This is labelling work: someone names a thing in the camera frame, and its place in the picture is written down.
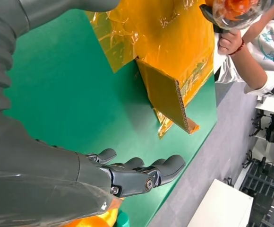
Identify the green table mat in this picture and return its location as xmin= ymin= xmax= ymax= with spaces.
xmin=3 ymin=9 xmax=218 ymax=227

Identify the black metal rack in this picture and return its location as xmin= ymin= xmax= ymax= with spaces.
xmin=222 ymin=106 xmax=274 ymax=227

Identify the red bracelet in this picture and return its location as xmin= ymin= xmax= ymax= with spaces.
xmin=229 ymin=39 xmax=245 ymax=56

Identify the white box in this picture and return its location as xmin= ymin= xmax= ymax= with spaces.
xmin=187 ymin=178 xmax=254 ymax=227

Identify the yellow film wrapped cardboard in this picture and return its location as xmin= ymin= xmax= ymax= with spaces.
xmin=86 ymin=0 xmax=215 ymax=139

